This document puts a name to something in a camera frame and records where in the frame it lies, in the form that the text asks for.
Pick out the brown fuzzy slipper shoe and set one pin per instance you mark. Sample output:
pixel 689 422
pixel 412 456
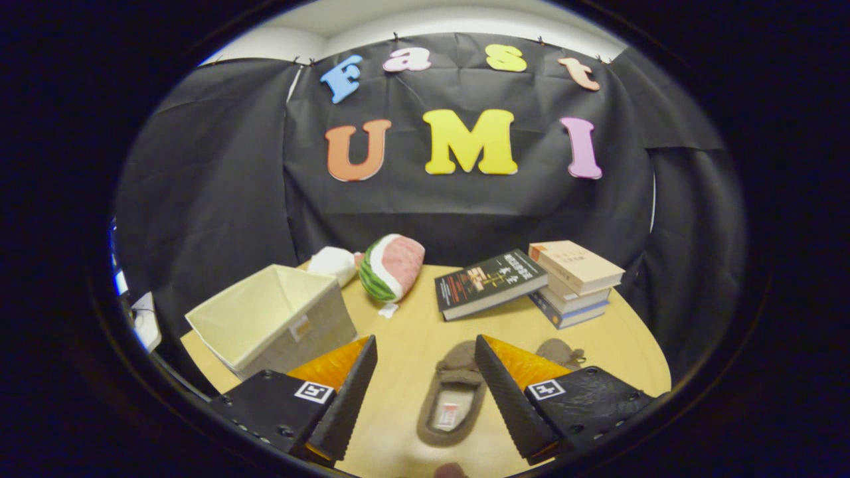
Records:
pixel 458 372
pixel 554 350

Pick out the black cover book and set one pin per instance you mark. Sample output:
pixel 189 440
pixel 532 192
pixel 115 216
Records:
pixel 488 279

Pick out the beige cover book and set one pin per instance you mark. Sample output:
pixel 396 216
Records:
pixel 574 262

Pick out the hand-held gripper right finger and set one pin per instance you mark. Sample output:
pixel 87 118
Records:
pixel 511 405

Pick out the black backdrop cloth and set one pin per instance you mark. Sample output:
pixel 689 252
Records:
pixel 465 212

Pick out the white cover book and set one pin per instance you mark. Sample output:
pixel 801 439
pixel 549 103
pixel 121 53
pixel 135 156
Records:
pixel 578 300

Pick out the grey fabric storage box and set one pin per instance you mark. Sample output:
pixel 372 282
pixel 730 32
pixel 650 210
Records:
pixel 319 332

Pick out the watermelon slice plush toy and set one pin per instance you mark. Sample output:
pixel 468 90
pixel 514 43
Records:
pixel 398 262

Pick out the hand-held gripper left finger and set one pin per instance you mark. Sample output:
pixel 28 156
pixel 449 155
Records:
pixel 345 405

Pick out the white plush toy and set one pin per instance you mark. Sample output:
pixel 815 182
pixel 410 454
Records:
pixel 332 262

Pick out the blue cover book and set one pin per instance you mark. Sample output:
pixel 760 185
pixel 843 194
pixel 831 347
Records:
pixel 571 317

